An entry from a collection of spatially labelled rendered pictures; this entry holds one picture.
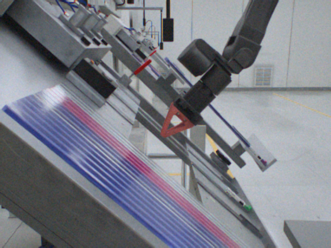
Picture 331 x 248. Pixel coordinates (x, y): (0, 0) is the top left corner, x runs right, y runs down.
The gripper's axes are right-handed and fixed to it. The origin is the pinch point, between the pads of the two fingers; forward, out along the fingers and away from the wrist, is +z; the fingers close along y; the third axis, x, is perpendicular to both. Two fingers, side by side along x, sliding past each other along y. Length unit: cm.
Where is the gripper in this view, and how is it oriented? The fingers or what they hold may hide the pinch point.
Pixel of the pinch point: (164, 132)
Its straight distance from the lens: 79.6
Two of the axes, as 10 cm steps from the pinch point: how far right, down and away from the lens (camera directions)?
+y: 0.1, 2.2, -9.8
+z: -6.9, 7.1, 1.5
